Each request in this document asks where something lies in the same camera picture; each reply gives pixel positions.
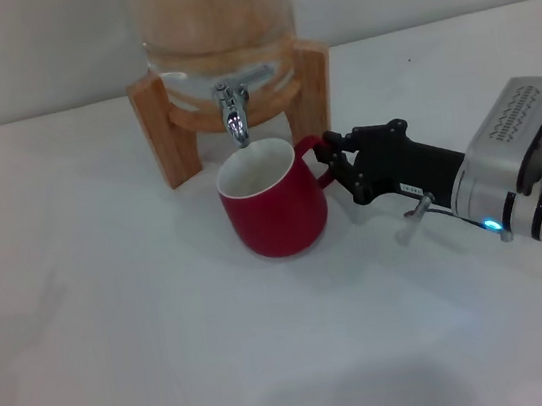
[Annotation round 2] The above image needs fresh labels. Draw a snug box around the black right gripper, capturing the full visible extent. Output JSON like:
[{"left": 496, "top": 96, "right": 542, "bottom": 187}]
[{"left": 311, "top": 109, "right": 473, "bottom": 230}]

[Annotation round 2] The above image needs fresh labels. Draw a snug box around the red ceramic cup white inside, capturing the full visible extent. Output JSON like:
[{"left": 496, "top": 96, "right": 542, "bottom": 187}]
[{"left": 211, "top": 129, "right": 347, "bottom": 266}]

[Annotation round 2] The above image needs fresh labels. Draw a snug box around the chrome faucet with lever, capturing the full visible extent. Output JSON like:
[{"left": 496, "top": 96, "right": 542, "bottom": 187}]
[{"left": 209, "top": 62, "right": 290, "bottom": 152}]

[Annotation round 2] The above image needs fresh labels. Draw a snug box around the wooden dispenser stand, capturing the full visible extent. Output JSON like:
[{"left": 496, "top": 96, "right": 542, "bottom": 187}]
[{"left": 123, "top": 35, "right": 347, "bottom": 195}]

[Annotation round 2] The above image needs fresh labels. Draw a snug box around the clear glass water dispenser jar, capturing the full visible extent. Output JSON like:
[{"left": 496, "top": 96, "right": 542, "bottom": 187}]
[{"left": 133, "top": 0, "right": 309, "bottom": 125}]

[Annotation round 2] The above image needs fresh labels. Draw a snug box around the right gripper cable with plug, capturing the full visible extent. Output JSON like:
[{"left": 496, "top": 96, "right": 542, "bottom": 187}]
[{"left": 390, "top": 185, "right": 488, "bottom": 247}]

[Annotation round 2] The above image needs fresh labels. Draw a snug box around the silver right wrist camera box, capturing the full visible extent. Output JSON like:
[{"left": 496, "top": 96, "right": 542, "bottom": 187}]
[{"left": 454, "top": 72, "right": 542, "bottom": 204}]

